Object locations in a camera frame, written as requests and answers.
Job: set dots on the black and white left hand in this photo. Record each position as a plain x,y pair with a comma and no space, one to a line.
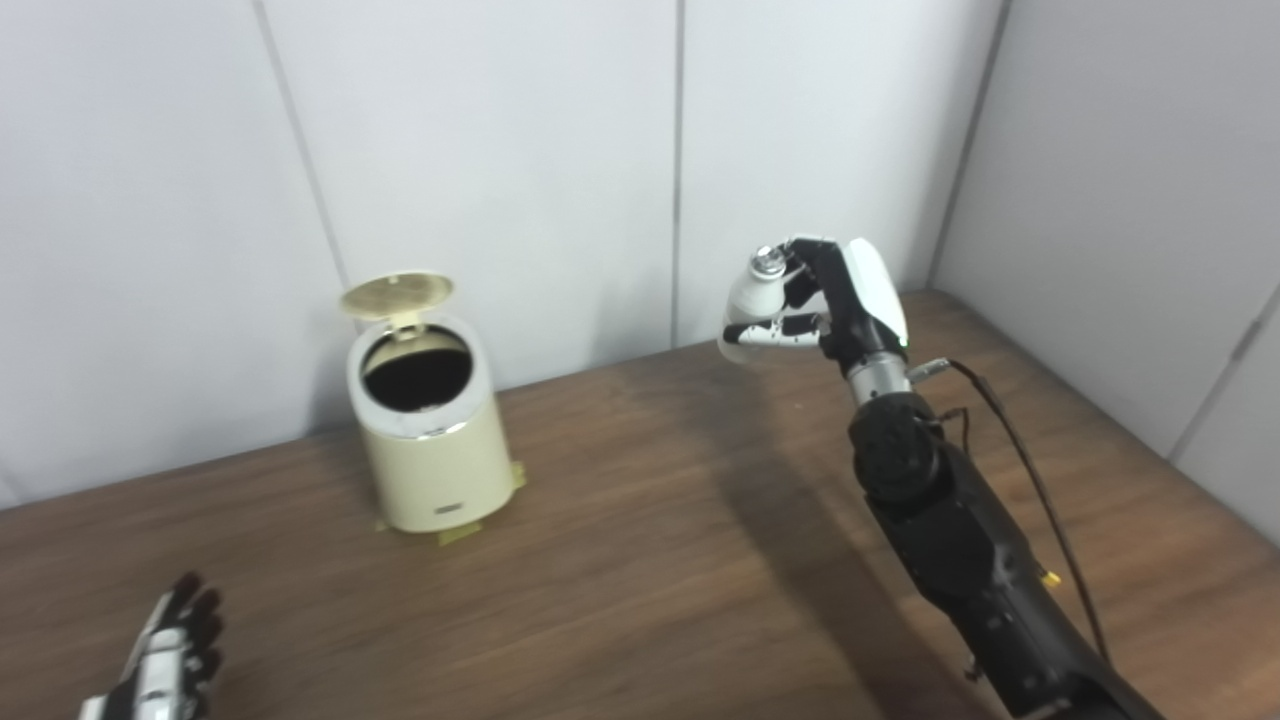
160,660

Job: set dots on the black and white right hand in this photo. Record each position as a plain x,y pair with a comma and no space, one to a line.
860,300

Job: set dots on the small white plastic bottle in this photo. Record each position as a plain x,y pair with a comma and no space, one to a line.
757,295

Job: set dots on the cream-colored bin body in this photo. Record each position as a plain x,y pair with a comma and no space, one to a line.
435,475

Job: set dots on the cream round bin lid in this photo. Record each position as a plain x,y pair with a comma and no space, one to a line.
395,295

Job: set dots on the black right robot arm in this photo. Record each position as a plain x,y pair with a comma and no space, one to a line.
960,540

